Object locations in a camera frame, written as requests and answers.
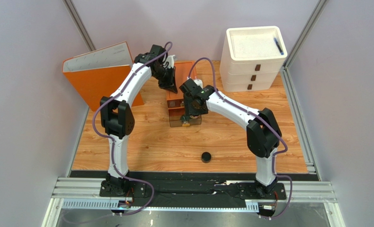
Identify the blue pen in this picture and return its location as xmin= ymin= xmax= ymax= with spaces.
xmin=273 ymin=37 xmax=284 ymax=55

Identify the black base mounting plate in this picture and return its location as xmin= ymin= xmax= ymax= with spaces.
xmin=99 ymin=180 xmax=288 ymax=200

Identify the orange white ring binder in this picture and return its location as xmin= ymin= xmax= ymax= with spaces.
xmin=62 ymin=41 xmax=133 ymax=112

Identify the black jar lid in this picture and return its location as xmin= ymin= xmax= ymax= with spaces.
xmin=201 ymin=152 xmax=212 ymax=163

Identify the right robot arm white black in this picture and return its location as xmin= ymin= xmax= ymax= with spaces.
xmin=180 ymin=79 xmax=282 ymax=195

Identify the glass cream jar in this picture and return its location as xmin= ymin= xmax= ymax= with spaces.
xmin=180 ymin=114 xmax=195 ymax=126

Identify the orange makeup drawer box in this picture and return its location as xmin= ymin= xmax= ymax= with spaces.
xmin=166 ymin=61 xmax=194 ymax=109

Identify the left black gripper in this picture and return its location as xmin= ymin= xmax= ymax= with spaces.
xmin=153 ymin=66 xmax=178 ymax=94

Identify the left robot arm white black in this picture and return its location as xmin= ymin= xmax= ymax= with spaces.
xmin=98 ymin=42 xmax=178 ymax=197

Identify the aluminium rail frame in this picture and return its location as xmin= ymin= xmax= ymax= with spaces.
xmin=43 ymin=172 xmax=345 ymax=227

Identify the clear acrylic drawer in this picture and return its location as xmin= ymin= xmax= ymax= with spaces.
xmin=168 ymin=107 xmax=202 ymax=127

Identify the white three-drawer cabinet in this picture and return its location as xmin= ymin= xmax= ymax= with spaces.
xmin=220 ymin=26 xmax=287 ymax=92

